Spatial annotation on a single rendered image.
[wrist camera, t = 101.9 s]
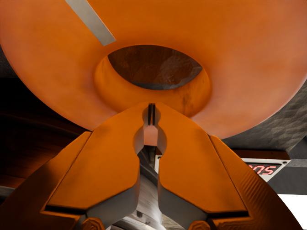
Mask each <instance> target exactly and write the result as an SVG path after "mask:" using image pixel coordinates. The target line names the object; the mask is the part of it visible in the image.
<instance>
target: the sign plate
mask: <svg viewBox="0 0 307 230"><path fill-rule="evenodd" d="M232 151H233V152H235V153H236V154H237V155H238V156H239V157H240V158H241V159H242V160H243V161H244V162H246V163H247V164H248V165H249V166H252V169H254V168H255V167H257V166H263V167H264V169H263V170H261V168H262V167H257V168H256V169H255V170H254V171H255V172H258V171H261V172H260V173H258V174H259V175H260V176H261V177H262V178H263V179H264V180H265V181H266V182H267V181H269V180H270V179H271V178H272V177H273V176H274V175H275V174H276V173H278V172H279V171H280V170H281V169H282V168H283V167H284V166H285V165H286V164H287V163H288V162H290V161H291V159H290V157H289V155H288V153H287V152H277V151H254V150H232ZM162 155H163V154H162V153H161V151H160V150H159V149H158V148H157V146H156V147H155V158H154V170H155V171H156V172H157V174H158V172H159V160H160V158H161V157H162ZM270 166H271V167H270ZM267 167H269V168H268V170H272V171H273V172H272V173H271V174H269V173H270V172H271V171H266V170H265V169H266V168H267ZM263 173H268V175H267V174H263Z"/></svg>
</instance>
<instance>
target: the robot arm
mask: <svg viewBox="0 0 307 230"><path fill-rule="evenodd" d="M151 116H152V125H154V126H155V128H156V129H157V130H158V139H157V148H158V149H159V150H160V151H161V153H162V154H163V155H162V157H161V158H160V160H159V172H158V206H159V210H160V212H161V213H162V214H164V215H165V216H167V217H168V218H170V219H171V220H173V221H174V222H176V223H177V224H179V225H180V226H182V227H183V228H184V229H185V230H304V229H303V228H302V226H301V225H300V223H299V222H298V220H297V219H296V217H295V216H294V214H293V213H292V212H291V210H290V209H289V208H288V206H287V205H286V204H285V203H284V201H283V200H282V199H281V198H280V196H279V195H278V194H277V193H276V192H275V191H274V189H273V188H272V187H271V186H270V185H269V184H268V183H267V182H266V181H265V180H264V179H263V178H262V177H261V176H260V175H259V174H258V173H257V172H255V171H254V170H253V169H252V168H251V167H250V166H249V165H248V164H247V163H246V162H244V161H243V160H242V159H241V158H240V157H239V156H238V155H237V154H236V153H235V152H233V151H232V150H231V149H230V148H229V147H228V146H227V145H226V144H225V143H224V142H222V141H221V140H220V139H219V138H218V137H217V136H210V135H208V134H207V133H206V132H205V131H204V130H203V129H202V128H201V127H200V126H199V125H198V124H196V123H195V122H194V121H192V120H191V119H189V118H188V117H186V116H184V115H183V114H181V113H179V112H177V111H176V110H174V109H172V108H170V107H169V106H167V105H165V104H163V103H161V102H156V103H149V102H146V101H144V102H141V103H139V104H137V105H135V106H133V107H131V108H129V109H127V110H125V111H123V112H121V113H119V114H117V115H115V116H113V117H111V118H109V119H108V120H106V121H105V122H103V123H102V124H101V125H100V126H98V127H97V128H96V129H94V130H93V131H92V132H88V131H85V132H84V133H83V134H82V135H80V136H79V137H78V138H76V139H75V140H74V141H72V142H71V143H70V144H69V145H67V146H66V147H65V148H64V149H62V150H61V151H60V152H59V153H57V154H56V155H55V156H53V157H52V158H51V159H50V160H48V161H47V162H46V163H44V164H43V165H42V166H40V167H39V168H38V169H37V170H36V171H35V172H33V173H32V174H31V175H30V176H29V177H28V178H26V179H25V180H24V181H23V182H22V183H21V184H20V185H19V186H18V187H17V188H16V189H15V190H14V191H13V192H12V193H11V194H10V195H9V196H8V197H7V199H6V200H5V201H4V202H3V203H2V204H1V205H0V230H110V228H111V225H112V224H114V223H116V222H118V221H119V220H121V219H123V218H125V217H126V216H128V215H130V214H132V213H133V212H134V211H135V210H136V208H137V206H138V197H139V190H140V161H139V158H138V156H137V154H138V153H139V152H140V150H141V149H142V148H143V147H144V130H145V129H146V128H147V127H148V126H149V125H151Z"/></svg>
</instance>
